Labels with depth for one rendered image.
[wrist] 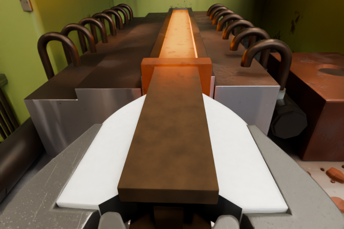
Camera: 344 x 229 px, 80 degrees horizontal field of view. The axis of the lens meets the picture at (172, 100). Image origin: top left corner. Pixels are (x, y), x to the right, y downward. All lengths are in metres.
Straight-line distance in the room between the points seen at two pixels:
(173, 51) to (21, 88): 0.28
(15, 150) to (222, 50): 0.21
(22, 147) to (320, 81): 0.26
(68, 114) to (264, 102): 0.16
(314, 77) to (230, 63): 0.08
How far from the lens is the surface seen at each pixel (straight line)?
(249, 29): 0.22
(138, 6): 0.63
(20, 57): 0.37
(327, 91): 0.21
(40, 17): 0.35
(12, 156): 0.21
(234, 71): 0.19
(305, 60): 0.28
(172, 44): 0.20
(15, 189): 0.22
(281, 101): 0.20
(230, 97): 0.16
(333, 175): 0.22
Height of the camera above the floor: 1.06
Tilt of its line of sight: 30 degrees down
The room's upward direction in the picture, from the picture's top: 1 degrees counter-clockwise
